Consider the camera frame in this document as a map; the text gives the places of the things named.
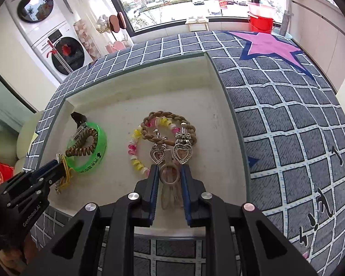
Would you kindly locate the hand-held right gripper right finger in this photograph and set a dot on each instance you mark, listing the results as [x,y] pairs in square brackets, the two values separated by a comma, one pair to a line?
[185,187]

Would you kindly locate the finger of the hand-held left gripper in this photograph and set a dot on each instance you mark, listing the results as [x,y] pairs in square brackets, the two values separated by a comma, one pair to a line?
[56,176]
[47,168]

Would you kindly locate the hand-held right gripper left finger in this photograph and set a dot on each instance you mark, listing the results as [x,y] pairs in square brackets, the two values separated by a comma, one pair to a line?
[153,184]

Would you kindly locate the silver heart bow earring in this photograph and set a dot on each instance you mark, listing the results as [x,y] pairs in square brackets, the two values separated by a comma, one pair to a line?
[182,153]
[157,153]

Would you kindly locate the beige shallow tray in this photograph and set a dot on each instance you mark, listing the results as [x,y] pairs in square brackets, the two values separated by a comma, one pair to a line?
[118,106]

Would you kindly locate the person's left hand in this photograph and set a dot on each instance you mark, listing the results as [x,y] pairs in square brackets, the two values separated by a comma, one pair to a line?
[26,250]

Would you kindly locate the pale green sofa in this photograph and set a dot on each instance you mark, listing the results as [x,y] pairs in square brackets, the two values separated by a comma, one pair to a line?
[14,141]

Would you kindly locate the black hair clip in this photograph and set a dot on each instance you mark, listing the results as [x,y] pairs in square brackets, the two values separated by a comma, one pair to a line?
[79,118]

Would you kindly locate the white front-load washing machine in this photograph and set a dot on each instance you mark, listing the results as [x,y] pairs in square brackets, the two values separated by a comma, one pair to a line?
[66,54]

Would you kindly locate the grey grid star blanket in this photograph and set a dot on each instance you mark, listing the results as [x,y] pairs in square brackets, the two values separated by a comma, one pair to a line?
[276,106]

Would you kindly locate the pink checkered panel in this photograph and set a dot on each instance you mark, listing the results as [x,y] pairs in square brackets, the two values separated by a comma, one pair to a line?
[86,40]

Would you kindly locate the gold display rack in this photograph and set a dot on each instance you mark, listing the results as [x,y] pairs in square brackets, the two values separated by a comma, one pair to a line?
[113,26]

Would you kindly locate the white dryer with round door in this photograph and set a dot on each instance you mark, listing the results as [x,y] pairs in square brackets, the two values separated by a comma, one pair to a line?
[37,8]

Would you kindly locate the small wooden stool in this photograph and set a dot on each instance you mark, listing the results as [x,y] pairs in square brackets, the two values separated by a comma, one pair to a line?
[197,21]

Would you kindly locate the red plastic bucket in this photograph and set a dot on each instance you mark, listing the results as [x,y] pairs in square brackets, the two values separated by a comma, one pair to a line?
[260,20]

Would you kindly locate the beige wall cabinet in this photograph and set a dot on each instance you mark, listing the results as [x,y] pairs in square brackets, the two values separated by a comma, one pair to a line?
[319,28]

